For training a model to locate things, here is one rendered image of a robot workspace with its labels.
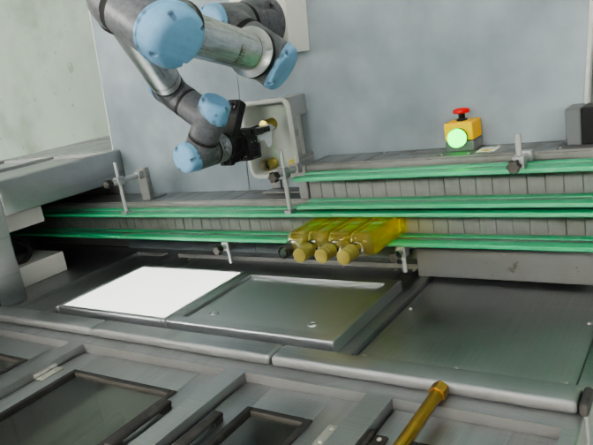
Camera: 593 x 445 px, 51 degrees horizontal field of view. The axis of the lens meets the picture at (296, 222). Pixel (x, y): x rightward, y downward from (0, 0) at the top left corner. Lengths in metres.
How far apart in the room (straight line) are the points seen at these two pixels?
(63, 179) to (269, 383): 1.19
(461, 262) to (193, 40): 0.83
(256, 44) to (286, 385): 0.72
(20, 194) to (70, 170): 0.20
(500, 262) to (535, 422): 0.59
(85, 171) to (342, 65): 0.98
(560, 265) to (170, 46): 0.96
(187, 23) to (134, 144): 1.19
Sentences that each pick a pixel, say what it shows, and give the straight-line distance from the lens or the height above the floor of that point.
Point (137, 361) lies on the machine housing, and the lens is 1.51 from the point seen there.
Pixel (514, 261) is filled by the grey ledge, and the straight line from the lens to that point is 1.54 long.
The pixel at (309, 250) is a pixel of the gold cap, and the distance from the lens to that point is 1.44.
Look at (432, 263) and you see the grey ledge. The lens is 1.61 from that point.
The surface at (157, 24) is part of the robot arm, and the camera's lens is 1.12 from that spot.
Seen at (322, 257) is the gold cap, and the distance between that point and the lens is 1.40.
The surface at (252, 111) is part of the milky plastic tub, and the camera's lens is 1.87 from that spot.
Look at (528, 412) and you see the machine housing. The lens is 1.07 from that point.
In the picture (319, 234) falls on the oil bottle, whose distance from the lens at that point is 1.48.
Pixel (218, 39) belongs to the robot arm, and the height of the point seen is 1.28.
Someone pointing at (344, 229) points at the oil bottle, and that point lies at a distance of 1.48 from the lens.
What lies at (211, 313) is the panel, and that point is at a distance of 1.54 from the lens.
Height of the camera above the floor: 2.28
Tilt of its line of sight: 53 degrees down
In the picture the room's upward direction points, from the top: 119 degrees counter-clockwise
